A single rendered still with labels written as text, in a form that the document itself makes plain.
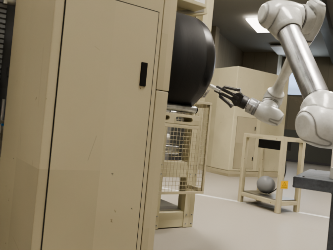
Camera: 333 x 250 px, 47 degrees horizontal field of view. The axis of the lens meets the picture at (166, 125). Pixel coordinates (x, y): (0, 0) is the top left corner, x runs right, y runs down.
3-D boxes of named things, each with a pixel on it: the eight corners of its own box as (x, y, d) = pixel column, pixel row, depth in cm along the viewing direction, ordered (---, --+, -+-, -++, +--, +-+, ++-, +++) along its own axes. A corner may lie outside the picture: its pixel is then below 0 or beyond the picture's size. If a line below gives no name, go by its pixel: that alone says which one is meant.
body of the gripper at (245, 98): (249, 98, 214) (234, 91, 216) (243, 111, 218) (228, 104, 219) (251, 95, 221) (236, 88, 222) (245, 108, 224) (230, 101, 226)
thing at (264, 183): (277, 214, 399) (285, 136, 399) (237, 201, 449) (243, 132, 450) (299, 212, 418) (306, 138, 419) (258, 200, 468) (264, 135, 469)
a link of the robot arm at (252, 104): (251, 117, 216) (242, 112, 217) (253, 112, 224) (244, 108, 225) (258, 103, 212) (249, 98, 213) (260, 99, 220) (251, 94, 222)
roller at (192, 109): (147, 104, 209) (146, 97, 210) (143, 108, 212) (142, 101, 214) (198, 111, 228) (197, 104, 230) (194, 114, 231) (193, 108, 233)
